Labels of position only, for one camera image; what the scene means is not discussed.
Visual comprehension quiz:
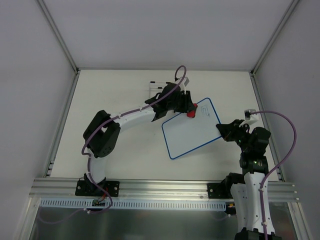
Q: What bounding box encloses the red whiteboard eraser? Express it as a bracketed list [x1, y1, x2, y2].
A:
[186, 103, 198, 118]

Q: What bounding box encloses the blue framed whiteboard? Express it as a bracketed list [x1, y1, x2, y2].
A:
[161, 97, 222, 160]

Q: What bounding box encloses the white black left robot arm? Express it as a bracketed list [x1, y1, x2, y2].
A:
[75, 80, 197, 197]

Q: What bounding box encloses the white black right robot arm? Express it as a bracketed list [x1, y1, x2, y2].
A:
[213, 109, 279, 240]

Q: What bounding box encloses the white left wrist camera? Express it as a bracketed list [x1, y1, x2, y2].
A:
[178, 77, 190, 93]

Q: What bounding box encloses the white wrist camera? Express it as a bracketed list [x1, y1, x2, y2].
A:
[178, 77, 190, 93]
[239, 109, 259, 127]

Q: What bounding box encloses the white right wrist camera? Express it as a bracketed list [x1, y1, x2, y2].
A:
[239, 109, 259, 127]

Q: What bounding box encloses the black wire whiteboard stand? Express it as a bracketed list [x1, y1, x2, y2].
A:
[149, 81, 168, 98]

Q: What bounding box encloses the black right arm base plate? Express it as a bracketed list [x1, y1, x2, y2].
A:
[207, 182, 233, 199]

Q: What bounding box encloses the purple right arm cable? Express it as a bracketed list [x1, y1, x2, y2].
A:
[251, 110, 298, 240]

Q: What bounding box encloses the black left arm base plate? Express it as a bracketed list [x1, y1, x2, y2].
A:
[75, 178, 120, 197]

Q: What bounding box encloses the white slotted cable duct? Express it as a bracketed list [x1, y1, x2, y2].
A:
[39, 198, 227, 211]

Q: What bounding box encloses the aluminium frame profile right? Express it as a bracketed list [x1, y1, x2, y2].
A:
[250, 0, 301, 76]

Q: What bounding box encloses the aluminium frame profile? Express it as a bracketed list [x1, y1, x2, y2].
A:
[250, 0, 301, 76]
[35, 0, 79, 74]

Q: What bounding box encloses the aluminium frame profile left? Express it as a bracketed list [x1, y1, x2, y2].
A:
[35, 0, 79, 74]

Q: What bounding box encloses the aluminium mounting rail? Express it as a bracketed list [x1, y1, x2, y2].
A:
[29, 177, 300, 202]

